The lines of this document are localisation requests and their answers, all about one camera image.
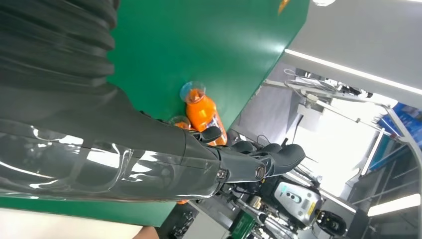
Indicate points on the ceiling light panel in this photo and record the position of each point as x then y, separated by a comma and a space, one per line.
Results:
394, 205

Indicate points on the orange detergent bottle bluish cap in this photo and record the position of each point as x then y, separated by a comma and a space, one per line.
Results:
201, 113

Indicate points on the white gantry frame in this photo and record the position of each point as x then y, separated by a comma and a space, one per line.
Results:
329, 95

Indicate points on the humanoid robot on gantry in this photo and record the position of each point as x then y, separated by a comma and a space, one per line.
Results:
296, 201

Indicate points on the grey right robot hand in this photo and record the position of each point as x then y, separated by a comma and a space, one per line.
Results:
132, 158

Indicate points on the wall light strip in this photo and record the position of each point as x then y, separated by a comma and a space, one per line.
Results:
349, 71

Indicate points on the white desk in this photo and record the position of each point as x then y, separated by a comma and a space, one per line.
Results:
66, 226

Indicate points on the person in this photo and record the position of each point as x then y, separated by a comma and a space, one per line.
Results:
146, 233

